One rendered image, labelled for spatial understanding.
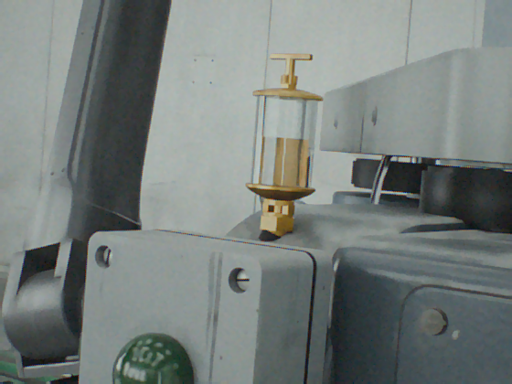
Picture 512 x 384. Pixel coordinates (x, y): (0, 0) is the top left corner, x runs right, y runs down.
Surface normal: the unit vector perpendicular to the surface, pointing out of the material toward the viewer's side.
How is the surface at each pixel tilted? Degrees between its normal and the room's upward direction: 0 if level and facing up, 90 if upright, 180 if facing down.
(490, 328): 90
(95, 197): 60
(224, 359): 90
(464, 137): 90
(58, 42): 90
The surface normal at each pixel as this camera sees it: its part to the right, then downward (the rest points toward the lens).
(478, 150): -0.63, -0.01
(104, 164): 0.69, -0.28
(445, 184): -0.86, -0.04
